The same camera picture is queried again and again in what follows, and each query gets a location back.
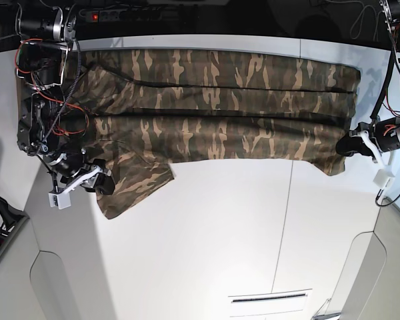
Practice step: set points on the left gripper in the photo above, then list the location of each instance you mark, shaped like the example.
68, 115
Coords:
372, 140

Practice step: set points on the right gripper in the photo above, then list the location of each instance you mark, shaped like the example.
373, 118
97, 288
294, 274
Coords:
75, 169

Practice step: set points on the camouflage T-shirt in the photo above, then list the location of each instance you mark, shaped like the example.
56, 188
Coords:
150, 108

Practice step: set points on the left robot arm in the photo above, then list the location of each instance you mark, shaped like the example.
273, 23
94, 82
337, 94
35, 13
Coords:
382, 110

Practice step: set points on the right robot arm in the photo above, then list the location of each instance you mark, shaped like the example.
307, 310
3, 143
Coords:
48, 60

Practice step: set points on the black power strip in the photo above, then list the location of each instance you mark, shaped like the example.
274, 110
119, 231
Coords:
119, 15

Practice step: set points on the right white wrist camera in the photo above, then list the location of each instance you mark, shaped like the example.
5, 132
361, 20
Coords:
61, 200

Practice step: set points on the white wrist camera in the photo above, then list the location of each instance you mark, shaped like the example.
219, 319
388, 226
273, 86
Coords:
61, 200
384, 179

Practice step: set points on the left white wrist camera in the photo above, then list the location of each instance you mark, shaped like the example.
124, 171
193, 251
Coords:
384, 179

